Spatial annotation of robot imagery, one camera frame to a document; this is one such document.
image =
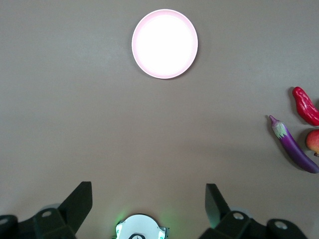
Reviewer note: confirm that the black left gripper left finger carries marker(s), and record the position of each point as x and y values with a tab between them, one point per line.
62	219

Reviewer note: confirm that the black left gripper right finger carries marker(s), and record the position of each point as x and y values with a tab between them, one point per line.
229	224

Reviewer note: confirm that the purple toy eggplant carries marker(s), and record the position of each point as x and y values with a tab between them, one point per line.
291	147

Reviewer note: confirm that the red toy apple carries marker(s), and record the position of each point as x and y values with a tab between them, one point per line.
313	140

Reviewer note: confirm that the red toy chili pepper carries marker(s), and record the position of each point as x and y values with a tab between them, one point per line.
305	104

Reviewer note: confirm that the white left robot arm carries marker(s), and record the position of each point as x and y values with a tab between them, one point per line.
139	226

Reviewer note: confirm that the brown table cover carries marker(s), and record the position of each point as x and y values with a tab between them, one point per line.
74	99

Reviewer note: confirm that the pink round plate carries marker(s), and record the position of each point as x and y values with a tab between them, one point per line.
164	44

